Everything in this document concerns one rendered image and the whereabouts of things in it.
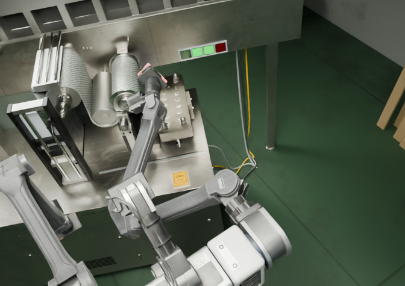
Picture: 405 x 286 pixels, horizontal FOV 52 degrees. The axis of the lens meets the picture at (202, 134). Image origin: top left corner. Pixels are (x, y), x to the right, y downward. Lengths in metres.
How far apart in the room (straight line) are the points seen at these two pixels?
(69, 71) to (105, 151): 0.50
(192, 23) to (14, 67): 0.89
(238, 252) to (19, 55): 1.48
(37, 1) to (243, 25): 0.94
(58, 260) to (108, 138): 1.13
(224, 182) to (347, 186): 1.89
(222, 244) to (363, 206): 1.96
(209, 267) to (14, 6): 1.41
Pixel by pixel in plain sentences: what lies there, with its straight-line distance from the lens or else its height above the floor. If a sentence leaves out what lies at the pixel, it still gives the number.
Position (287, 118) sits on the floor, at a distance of 3.35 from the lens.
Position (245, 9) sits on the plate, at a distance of 2.04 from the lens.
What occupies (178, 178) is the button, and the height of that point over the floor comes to 0.92.
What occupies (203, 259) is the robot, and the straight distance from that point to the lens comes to 1.08.
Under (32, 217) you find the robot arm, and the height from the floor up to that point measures 1.61.
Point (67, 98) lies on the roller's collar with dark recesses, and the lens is 1.83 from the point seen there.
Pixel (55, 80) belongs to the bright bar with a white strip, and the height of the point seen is 1.45.
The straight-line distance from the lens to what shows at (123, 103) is 1.84.
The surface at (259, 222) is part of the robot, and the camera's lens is 1.14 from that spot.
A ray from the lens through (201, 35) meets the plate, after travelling 2.07.
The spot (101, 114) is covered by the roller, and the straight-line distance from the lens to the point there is 1.93.
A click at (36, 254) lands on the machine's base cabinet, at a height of 0.52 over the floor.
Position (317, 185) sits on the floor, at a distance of 2.99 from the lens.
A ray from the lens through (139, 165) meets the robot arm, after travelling 1.41.
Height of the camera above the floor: 2.52
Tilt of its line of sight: 50 degrees down
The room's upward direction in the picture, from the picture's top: 11 degrees counter-clockwise
